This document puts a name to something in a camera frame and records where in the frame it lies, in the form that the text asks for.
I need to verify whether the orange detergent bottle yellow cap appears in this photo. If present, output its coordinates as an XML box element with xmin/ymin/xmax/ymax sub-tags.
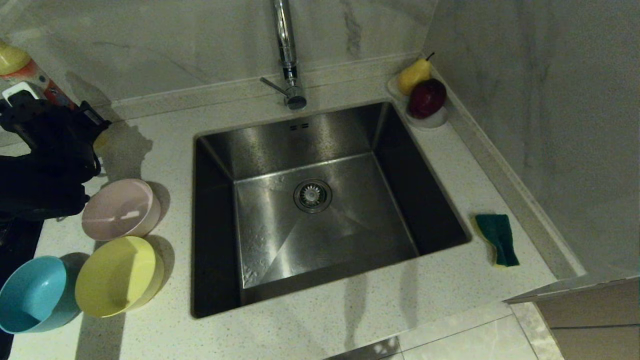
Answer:
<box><xmin>0</xmin><ymin>39</ymin><xmax>108</xmax><ymax>151</ymax></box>

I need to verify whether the chrome sink faucet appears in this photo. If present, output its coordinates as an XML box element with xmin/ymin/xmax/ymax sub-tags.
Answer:
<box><xmin>260</xmin><ymin>0</ymin><xmax>308</xmax><ymax>112</ymax></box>

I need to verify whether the stainless steel sink basin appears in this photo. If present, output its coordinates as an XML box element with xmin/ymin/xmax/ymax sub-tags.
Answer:
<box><xmin>191</xmin><ymin>101</ymin><xmax>473</xmax><ymax>319</ymax></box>

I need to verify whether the green and yellow sponge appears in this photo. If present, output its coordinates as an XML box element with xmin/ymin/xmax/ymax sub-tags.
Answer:
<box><xmin>474</xmin><ymin>214</ymin><xmax>521</xmax><ymax>268</ymax></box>

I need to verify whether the pink plastic bowl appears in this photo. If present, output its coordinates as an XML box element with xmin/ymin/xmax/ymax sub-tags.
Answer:
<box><xmin>82</xmin><ymin>178</ymin><xmax>163</xmax><ymax>242</ymax></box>

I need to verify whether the black induction cooktop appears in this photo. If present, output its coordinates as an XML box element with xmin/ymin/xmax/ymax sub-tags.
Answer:
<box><xmin>0</xmin><ymin>220</ymin><xmax>45</xmax><ymax>360</ymax></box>

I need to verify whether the yellow plastic bowl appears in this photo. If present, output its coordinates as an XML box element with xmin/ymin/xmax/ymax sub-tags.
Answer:
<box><xmin>75</xmin><ymin>236</ymin><xmax>166</xmax><ymax>319</ymax></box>

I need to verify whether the blue plastic bowl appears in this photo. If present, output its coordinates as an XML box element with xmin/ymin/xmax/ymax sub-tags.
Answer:
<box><xmin>0</xmin><ymin>255</ymin><xmax>83</xmax><ymax>334</ymax></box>

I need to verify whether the round metal drain strainer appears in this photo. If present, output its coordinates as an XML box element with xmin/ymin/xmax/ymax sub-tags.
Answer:
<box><xmin>293</xmin><ymin>179</ymin><xmax>334</xmax><ymax>215</ymax></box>

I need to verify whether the yellow pear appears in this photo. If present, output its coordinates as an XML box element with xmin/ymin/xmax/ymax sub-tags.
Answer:
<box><xmin>397</xmin><ymin>53</ymin><xmax>436</xmax><ymax>97</ymax></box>

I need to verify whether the dark red apple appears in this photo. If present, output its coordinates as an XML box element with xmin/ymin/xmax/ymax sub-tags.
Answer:
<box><xmin>407</xmin><ymin>78</ymin><xmax>448</xmax><ymax>120</ymax></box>

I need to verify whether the small white dish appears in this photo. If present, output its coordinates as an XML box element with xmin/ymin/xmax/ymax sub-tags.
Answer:
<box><xmin>387</xmin><ymin>75</ymin><xmax>450</xmax><ymax>131</ymax></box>

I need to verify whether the beige wooden cabinet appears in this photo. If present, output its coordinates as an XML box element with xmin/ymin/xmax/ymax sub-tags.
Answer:
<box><xmin>502</xmin><ymin>275</ymin><xmax>640</xmax><ymax>360</ymax></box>

